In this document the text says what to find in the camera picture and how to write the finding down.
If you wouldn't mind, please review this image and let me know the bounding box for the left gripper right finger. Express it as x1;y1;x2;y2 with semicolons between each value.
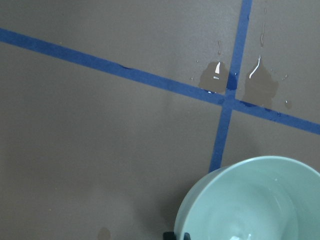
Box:
183;232;191;240

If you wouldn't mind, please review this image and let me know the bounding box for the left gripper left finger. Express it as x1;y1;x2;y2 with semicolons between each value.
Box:
162;231;175;240

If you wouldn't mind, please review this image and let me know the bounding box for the mint green ceramic bowl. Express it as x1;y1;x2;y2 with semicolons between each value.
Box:
173;156;320;240

